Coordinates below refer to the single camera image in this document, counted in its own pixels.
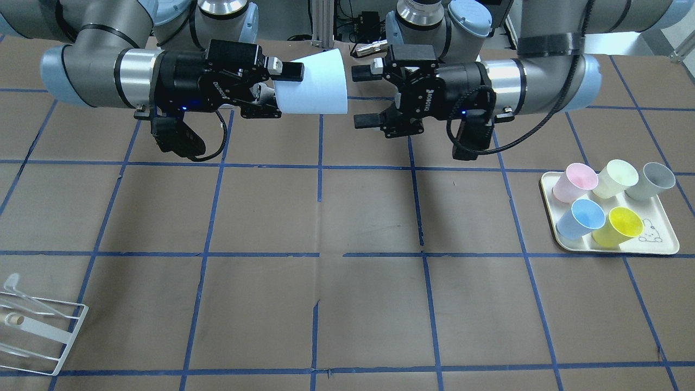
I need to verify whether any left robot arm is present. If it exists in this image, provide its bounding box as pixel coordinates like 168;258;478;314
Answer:
352;1;693;138

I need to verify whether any white wire cup rack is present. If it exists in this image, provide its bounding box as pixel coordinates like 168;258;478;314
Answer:
1;273;90;377

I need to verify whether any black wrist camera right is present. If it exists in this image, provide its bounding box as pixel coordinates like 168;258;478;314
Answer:
151;116;206;161

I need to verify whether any pink cup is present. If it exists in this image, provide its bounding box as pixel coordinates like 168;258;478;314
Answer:
553;162;599;203

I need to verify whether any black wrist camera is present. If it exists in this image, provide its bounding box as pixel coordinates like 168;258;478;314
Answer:
452;109;494;161
151;116;206;161

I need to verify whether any cream white cup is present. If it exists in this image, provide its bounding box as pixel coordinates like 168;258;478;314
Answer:
592;159;640;199

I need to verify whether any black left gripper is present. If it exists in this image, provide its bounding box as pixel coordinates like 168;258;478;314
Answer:
351;45;492;138

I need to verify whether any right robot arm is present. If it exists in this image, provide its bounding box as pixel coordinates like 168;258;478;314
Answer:
1;1;305;118

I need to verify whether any cream plastic tray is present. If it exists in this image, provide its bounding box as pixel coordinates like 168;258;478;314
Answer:
539;171;680;255

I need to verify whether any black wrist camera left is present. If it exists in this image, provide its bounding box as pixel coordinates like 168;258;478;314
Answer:
452;109;494;161

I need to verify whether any grey cup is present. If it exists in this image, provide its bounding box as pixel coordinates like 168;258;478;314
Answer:
625;162;676;201

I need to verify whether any yellow cup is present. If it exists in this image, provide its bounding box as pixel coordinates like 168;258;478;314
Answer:
591;207;645;248

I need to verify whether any light blue ikea cup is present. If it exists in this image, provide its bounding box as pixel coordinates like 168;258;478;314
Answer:
274;48;348;114

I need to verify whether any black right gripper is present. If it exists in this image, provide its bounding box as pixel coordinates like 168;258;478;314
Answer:
154;39;305;119

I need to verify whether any blue cup on tray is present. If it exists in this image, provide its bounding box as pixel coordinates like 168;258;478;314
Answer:
555;199;606;239

